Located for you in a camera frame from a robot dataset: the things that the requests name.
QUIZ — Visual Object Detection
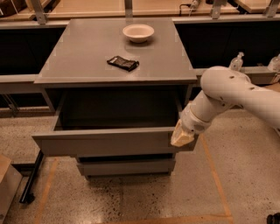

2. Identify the long grey shelf rail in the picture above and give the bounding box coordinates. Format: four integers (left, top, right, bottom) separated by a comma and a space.
0, 66, 279, 95

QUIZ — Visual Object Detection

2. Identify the black floor bar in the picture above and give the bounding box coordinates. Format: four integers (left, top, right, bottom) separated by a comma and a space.
19, 151, 44, 204

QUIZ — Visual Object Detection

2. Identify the black snack packet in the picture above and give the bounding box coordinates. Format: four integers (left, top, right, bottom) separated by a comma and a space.
107, 56, 139, 72

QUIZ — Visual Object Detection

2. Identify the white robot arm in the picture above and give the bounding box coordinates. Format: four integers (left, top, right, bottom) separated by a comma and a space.
171, 66, 280, 147

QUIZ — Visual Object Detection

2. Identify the grey lower drawer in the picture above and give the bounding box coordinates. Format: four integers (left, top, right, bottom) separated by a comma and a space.
77, 153, 175, 177

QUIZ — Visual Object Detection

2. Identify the black object bottom right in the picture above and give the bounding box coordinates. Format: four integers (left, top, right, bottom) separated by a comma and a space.
267, 213, 280, 224

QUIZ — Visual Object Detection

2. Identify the grey top drawer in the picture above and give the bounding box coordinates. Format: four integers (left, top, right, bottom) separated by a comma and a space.
33, 87, 196, 158

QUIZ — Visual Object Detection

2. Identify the clear plastic bottle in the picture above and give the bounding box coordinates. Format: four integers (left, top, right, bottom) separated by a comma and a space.
268, 53, 280, 72
229, 52, 244, 71

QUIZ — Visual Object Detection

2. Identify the grey drawer cabinet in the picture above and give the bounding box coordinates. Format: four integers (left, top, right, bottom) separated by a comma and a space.
34, 17, 199, 130

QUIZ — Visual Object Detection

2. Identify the grey drawer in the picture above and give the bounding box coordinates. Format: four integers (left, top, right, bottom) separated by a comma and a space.
33, 87, 196, 158
77, 153, 175, 177

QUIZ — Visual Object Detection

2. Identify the cardboard box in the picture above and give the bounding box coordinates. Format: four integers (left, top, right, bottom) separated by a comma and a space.
0, 155, 22, 224

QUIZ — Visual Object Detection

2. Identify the white ceramic bowl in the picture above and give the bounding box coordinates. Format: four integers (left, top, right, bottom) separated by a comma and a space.
122, 24, 154, 43

